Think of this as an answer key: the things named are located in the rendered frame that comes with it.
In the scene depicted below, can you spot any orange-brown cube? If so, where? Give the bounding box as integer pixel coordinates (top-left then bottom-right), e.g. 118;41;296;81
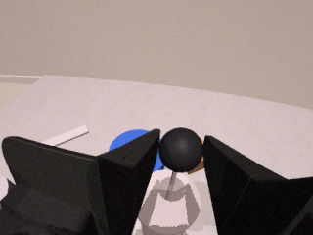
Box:
187;156;204;175

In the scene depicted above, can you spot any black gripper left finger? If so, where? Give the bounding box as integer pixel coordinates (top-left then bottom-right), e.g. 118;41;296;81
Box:
1;129;160;235

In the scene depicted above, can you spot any blue cylinder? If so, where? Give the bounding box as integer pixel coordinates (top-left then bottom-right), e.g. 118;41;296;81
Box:
109;129;164;172

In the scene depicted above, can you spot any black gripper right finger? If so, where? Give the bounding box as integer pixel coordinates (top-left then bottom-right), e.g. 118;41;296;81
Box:
202;134;313;235

